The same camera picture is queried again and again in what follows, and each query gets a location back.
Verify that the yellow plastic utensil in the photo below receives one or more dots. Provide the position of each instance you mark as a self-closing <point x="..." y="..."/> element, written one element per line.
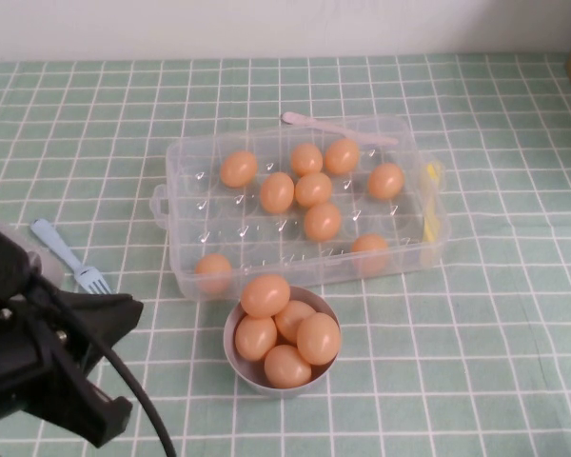
<point x="433" y="172"/>

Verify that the clear plastic egg box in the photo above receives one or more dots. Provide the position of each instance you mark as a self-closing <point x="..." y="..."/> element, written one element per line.
<point x="266" y="247"/>

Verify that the grey wrist camera housing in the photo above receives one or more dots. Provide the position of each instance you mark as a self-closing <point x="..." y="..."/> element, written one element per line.
<point x="50" y="266"/>

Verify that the grey round bowl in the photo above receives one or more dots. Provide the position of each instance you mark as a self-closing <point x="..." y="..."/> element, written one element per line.
<point x="240" y="376"/>

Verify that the light blue plastic fork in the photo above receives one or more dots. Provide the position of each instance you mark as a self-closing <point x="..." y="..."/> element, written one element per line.
<point x="88" y="276"/>

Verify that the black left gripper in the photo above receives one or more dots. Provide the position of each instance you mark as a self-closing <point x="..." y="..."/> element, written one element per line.
<point x="5" y="323"/>

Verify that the pink plastic utensil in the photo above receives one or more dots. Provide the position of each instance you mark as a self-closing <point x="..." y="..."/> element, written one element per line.
<point x="314" y="125"/>

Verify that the green checkered tablecloth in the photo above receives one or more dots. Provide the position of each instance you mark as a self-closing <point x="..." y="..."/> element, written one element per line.
<point x="480" y="333"/>

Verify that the brown egg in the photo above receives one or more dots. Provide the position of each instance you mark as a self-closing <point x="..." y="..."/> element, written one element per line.
<point x="238" y="169"/>
<point x="288" y="366"/>
<point x="342" y="156"/>
<point x="322" y="222"/>
<point x="319" y="339"/>
<point x="386" y="181"/>
<point x="265" y="295"/>
<point x="255" y="339"/>
<point x="313" y="189"/>
<point x="306" y="159"/>
<point x="213" y="272"/>
<point x="369" y="252"/>
<point x="295" y="326"/>
<point x="277" y="192"/>

